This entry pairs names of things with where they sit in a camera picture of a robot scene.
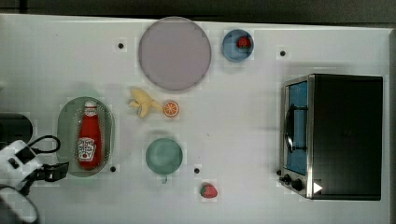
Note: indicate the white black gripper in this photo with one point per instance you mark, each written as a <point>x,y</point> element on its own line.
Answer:
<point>18,161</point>

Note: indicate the red plush strawberry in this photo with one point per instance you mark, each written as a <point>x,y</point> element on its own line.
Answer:
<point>208,191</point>

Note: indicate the red strawberry in bowl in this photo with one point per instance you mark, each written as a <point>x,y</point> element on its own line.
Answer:
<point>243,43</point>

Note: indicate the green cup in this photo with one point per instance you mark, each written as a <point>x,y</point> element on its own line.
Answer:
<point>163,157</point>

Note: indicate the red plush ketchup bottle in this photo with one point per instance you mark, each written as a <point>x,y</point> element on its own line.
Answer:
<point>89,139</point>

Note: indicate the black cylinder at left edge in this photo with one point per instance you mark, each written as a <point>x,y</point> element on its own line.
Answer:
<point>13,127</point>

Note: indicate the green oval strainer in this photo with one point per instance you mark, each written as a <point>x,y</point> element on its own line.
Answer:
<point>69,123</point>

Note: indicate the orange slice toy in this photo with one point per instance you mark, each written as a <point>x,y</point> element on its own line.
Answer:
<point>171,109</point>

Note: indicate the blue bowl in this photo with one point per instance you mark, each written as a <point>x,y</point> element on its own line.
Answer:
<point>229,49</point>

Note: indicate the yellow peeled banana toy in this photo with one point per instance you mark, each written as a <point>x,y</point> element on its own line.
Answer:
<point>143,103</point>

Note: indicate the stainless toaster oven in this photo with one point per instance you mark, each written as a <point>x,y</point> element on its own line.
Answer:
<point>332,137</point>

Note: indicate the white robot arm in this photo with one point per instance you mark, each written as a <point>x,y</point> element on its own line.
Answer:
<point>16,207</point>

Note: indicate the grey round plate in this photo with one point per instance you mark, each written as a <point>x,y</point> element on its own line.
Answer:
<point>174,53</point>

